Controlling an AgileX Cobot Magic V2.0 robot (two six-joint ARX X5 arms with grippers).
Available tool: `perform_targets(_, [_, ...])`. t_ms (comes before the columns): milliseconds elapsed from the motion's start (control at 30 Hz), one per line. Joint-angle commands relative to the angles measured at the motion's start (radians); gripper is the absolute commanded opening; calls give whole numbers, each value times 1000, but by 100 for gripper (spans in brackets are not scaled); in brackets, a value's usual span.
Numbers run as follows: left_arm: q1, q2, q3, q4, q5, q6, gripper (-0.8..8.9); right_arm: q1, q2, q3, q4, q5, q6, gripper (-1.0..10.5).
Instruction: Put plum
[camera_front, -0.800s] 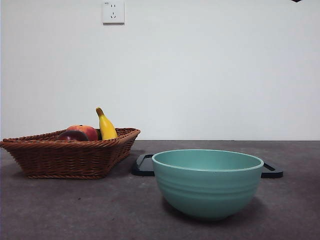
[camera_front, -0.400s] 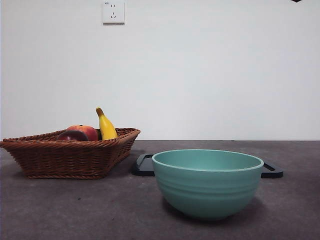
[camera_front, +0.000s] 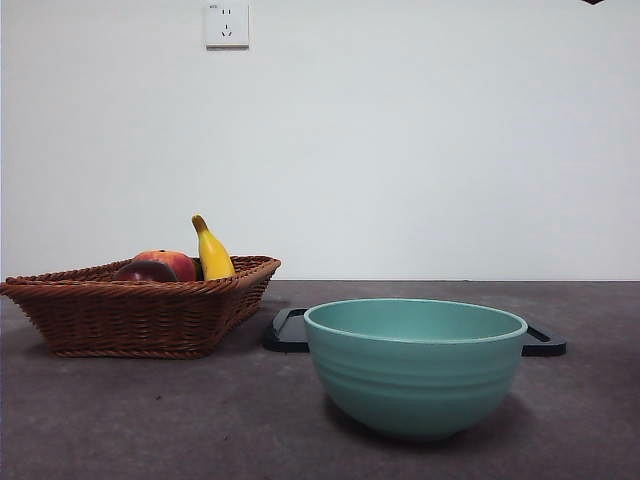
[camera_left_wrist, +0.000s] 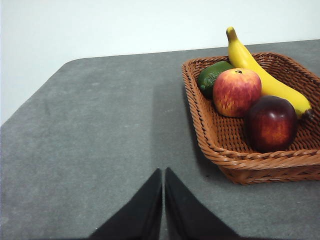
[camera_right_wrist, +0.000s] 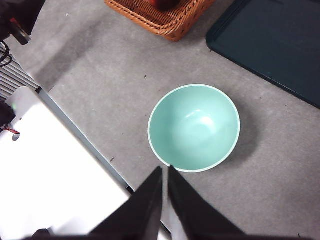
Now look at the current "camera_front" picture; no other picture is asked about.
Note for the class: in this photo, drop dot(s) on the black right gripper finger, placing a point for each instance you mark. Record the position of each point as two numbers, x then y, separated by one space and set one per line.
594 2

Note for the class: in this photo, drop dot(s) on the teal ribbed bowl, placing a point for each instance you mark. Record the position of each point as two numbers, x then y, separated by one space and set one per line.
415 385

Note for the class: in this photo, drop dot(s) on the dark red plum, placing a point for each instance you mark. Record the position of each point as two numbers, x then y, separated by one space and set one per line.
145 273

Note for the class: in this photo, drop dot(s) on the dark rectangular tray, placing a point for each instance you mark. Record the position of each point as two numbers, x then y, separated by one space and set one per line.
287 335

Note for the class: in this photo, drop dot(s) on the yellow banana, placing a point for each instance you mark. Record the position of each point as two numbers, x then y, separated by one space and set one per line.
214 257

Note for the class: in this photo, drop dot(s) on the dark green fruit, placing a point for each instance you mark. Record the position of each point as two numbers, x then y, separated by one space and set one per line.
198 271

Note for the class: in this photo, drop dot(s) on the red orange peach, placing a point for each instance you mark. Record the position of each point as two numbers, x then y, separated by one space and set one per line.
172 260

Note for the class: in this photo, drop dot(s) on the brown wicker basket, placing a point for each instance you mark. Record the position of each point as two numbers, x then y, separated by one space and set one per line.
135 320

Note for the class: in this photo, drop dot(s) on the white wall socket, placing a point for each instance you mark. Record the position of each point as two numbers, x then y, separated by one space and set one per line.
227 25

